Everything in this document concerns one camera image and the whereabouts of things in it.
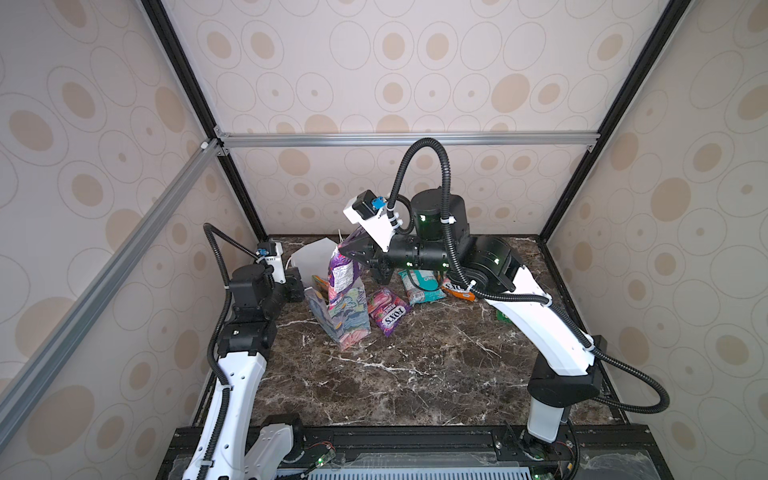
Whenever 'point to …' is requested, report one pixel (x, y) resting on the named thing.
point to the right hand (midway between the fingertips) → (343, 249)
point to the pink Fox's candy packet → (387, 309)
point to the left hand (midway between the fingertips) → (304, 264)
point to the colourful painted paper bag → (343, 314)
